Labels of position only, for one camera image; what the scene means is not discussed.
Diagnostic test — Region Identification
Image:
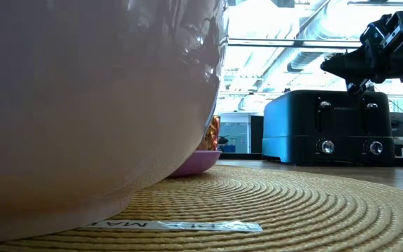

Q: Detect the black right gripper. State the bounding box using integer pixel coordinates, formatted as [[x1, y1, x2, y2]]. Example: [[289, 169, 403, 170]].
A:
[[320, 9, 403, 96]]

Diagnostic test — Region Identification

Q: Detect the white placemat label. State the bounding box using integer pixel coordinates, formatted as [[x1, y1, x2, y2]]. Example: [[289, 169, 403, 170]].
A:
[[83, 219, 264, 234]]

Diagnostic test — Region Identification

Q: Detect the amber plastic cup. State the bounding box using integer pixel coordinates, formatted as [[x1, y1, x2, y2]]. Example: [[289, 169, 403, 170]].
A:
[[197, 114, 222, 153]]

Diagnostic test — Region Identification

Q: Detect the large white bowl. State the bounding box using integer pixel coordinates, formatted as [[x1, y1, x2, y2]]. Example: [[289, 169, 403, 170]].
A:
[[0, 0, 230, 244]]

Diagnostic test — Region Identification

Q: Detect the purple plate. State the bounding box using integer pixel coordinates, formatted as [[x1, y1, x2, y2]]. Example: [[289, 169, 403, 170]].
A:
[[168, 150, 222, 178]]

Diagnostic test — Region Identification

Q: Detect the black aluminium table frame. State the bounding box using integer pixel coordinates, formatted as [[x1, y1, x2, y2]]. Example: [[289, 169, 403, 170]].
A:
[[218, 153, 403, 168]]

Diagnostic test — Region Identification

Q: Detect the black four-slot toaster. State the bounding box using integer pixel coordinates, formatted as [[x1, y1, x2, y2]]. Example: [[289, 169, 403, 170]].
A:
[[261, 89, 396, 167]]

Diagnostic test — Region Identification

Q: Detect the round woven tan placemat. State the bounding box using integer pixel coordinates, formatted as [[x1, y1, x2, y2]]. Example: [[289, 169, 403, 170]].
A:
[[0, 164, 403, 252]]

